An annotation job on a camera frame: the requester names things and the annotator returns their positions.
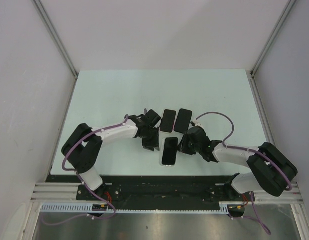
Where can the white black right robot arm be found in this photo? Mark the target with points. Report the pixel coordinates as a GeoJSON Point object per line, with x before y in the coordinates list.
{"type": "Point", "coordinates": [270, 170]}

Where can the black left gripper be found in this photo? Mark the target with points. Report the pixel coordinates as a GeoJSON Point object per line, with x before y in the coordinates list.
{"type": "Point", "coordinates": [154, 142]}

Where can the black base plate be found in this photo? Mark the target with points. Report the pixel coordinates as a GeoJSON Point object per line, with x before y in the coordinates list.
{"type": "Point", "coordinates": [156, 191]}

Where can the clear magsafe phone case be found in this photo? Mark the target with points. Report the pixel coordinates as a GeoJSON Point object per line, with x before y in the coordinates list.
{"type": "Point", "coordinates": [162, 136]}

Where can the grey slotted cable duct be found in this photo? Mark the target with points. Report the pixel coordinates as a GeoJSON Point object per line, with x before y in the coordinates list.
{"type": "Point", "coordinates": [101, 208]}

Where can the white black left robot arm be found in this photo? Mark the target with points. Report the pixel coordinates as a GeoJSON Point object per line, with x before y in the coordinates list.
{"type": "Point", "coordinates": [82, 149]}

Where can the black phone case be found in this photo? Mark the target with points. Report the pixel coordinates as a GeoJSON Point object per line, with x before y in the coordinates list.
{"type": "Point", "coordinates": [183, 120]}

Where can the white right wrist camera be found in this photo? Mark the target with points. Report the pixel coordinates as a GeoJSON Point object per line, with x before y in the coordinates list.
{"type": "Point", "coordinates": [196, 123]}

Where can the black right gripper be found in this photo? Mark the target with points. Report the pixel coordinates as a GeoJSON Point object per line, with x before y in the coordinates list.
{"type": "Point", "coordinates": [183, 147]}

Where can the black smartphone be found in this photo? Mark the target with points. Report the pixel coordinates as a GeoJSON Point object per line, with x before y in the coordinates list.
{"type": "Point", "coordinates": [168, 120]}

